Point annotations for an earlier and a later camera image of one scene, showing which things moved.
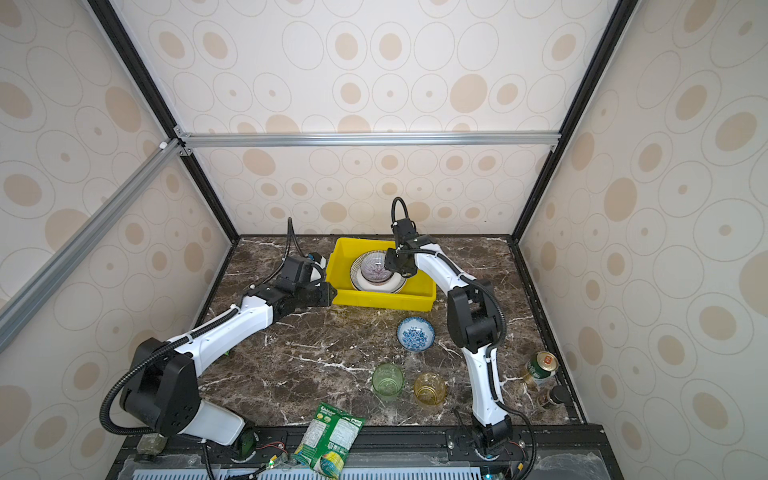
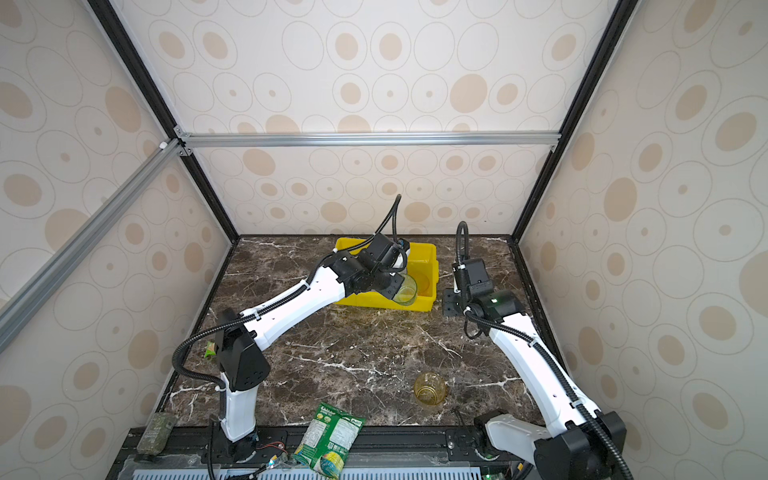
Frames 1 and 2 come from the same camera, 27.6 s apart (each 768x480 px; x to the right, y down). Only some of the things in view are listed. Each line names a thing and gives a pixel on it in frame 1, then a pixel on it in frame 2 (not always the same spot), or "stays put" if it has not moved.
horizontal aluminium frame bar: x=213 y=144 stays put
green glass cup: x=387 y=381 -> x=407 y=291
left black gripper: x=327 y=293 -> x=391 y=290
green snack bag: x=327 y=440 stays put
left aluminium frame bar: x=27 y=300 stays put
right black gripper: x=389 y=262 -> x=448 y=308
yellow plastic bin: x=415 y=295 stays put
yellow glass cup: x=430 y=388 stays put
